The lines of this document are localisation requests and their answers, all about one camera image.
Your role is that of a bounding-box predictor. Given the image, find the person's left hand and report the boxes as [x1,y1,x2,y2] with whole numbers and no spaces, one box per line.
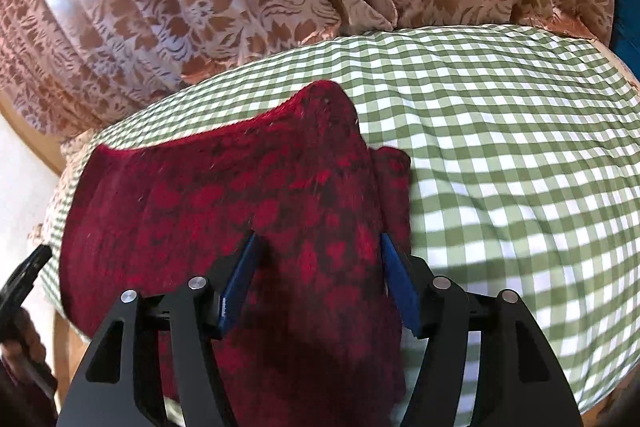
[1,308,53,389]

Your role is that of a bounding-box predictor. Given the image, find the red knitted sweater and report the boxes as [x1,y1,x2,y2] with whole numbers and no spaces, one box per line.
[57,80,412,408]

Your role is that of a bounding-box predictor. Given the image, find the wooden frame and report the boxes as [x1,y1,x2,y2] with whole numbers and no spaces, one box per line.
[0,97,67,174]

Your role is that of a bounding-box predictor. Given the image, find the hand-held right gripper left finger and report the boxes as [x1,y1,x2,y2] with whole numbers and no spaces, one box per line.
[56,233,262,427]

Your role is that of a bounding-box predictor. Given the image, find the wooden leg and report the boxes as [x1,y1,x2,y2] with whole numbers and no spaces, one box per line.
[52,311,92,404]

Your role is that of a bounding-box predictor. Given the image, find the green checked cloth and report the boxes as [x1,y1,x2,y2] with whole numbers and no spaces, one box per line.
[40,23,640,427]

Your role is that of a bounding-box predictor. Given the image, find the person's left forearm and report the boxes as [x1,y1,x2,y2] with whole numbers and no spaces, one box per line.
[0,357,58,427]

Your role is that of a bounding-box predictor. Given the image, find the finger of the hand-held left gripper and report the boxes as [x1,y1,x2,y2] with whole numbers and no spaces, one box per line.
[0,244,54,313]

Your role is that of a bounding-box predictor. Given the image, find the blue cloth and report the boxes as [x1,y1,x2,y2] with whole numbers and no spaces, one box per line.
[614,0,640,64]

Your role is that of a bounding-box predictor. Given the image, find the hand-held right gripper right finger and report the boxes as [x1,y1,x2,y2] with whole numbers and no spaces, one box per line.
[380,233,584,427]

